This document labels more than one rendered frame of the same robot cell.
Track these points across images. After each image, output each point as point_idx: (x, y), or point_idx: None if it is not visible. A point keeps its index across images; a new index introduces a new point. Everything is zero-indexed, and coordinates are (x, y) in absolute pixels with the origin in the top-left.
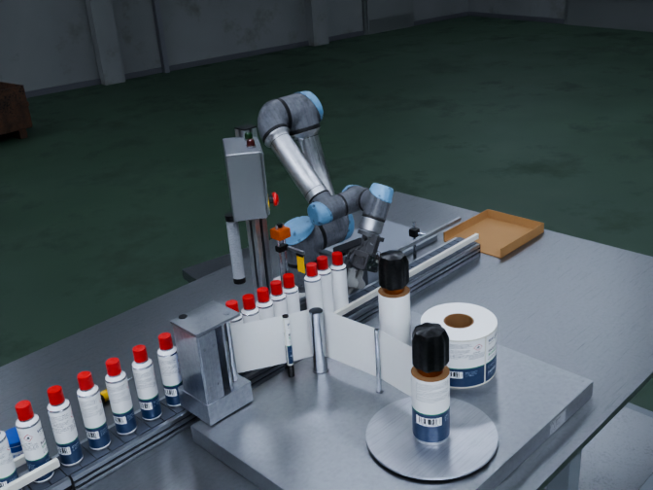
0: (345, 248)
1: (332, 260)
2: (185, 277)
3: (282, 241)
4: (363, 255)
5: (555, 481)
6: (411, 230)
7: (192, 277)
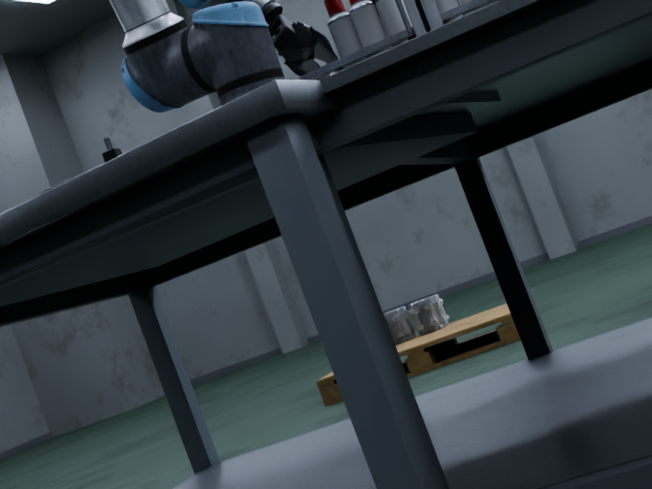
0: (290, 25)
1: (342, 3)
2: (291, 101)
3: (256, 24)
4: (309, 26)
5: (488, 185)
6: (117, 149)
7: (309, 81)
